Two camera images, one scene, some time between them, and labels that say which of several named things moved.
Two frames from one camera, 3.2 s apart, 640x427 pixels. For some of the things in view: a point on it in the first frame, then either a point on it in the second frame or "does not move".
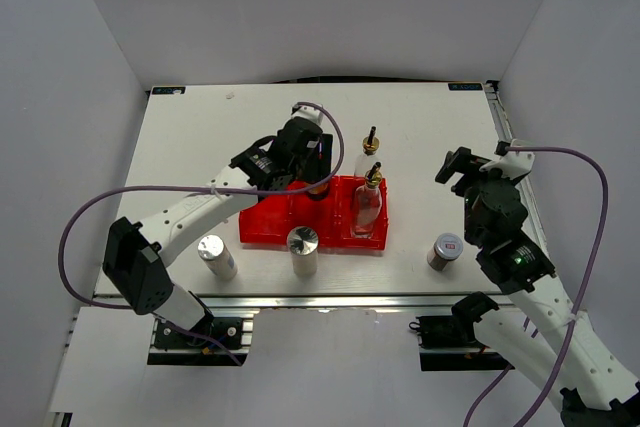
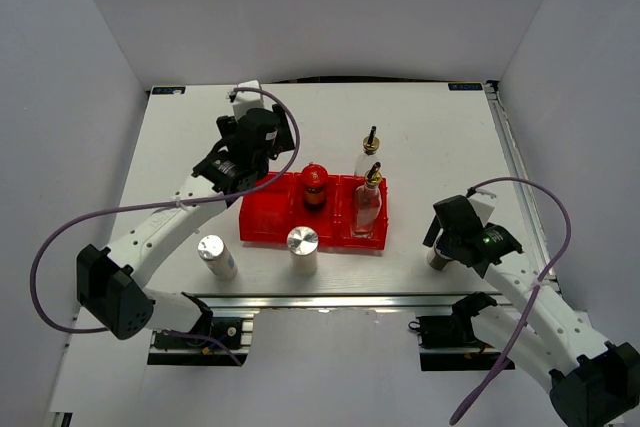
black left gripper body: (314, 168) -> (283, 140)
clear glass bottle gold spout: (367, 204) does not move
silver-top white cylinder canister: (303, 243) does not move
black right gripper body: (464, 163) -> (445, 244)
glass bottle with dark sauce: (368, 161) does not move
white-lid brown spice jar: (446, 248) does not move
